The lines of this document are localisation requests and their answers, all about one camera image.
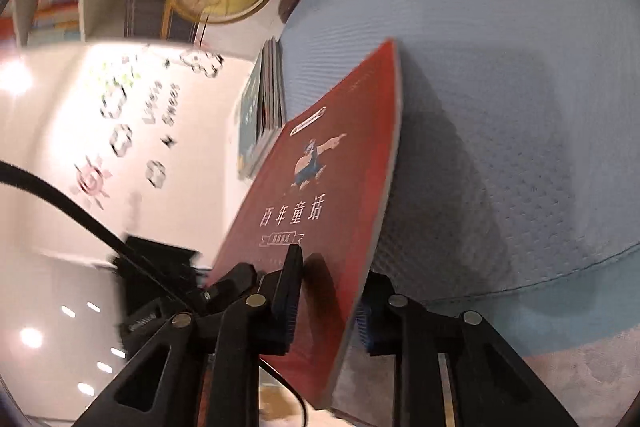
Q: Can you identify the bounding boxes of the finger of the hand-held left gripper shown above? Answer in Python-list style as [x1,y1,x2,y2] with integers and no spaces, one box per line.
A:
[202,263,257,305]

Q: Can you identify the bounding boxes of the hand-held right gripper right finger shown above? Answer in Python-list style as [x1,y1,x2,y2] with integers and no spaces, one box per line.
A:
[356,272,582,427]

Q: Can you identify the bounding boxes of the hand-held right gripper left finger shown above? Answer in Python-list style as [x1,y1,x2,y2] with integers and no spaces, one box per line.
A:
[74,245,304,427]

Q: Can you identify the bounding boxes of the red book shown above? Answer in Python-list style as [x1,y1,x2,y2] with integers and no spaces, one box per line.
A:
[202,38,403,410]

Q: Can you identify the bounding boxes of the pile of thin books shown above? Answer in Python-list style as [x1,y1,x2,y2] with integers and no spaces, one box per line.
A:
[237,38,287,180]

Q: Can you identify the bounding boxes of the black outline cloud decal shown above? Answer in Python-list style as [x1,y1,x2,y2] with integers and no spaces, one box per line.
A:
[180,49,223,78]
[102,84,128,115]
[111,124,133,155]
[146,159,168,190]

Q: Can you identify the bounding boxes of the row of black volumes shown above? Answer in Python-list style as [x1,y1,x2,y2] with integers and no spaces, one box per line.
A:
[124,0,201,44]

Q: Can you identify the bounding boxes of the blue ginkgo-print table mat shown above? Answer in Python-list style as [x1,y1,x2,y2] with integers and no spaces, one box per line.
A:
[270,0,640,427]

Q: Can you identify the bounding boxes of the red sun wall decal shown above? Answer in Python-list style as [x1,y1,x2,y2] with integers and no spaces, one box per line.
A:
[70,154,113,208]

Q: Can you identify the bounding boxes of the black lettering wall decal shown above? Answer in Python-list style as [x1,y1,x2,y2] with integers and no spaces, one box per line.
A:
[142,79,181,130]

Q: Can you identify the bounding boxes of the green tree wall decal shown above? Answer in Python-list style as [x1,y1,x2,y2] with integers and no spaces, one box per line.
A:
[87,54,146,92]

